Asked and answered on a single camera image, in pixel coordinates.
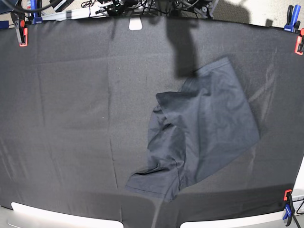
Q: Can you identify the dark grey t-shirt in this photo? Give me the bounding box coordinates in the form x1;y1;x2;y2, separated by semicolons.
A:
125;57;259;201

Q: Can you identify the red black clamp far left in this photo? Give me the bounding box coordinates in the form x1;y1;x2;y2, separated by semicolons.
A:
14;19;28;47

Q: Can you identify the blue clamp far left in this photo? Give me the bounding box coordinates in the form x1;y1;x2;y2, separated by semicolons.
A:
26;0;43;24

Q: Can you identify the red clamp far right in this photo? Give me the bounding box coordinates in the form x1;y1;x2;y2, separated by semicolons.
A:
294;28;304;56

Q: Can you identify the blue clamp far right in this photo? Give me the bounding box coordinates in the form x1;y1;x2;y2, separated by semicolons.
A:
284;4;301;33

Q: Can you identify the red blue clamp near right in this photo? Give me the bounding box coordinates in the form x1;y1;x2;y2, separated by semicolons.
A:
282;189;301;228

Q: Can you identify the black cable bundle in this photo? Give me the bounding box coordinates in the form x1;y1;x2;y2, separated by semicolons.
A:
80;0;214;19

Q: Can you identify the aluminium rail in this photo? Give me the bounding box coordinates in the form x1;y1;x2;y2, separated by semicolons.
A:
42;7;108;21

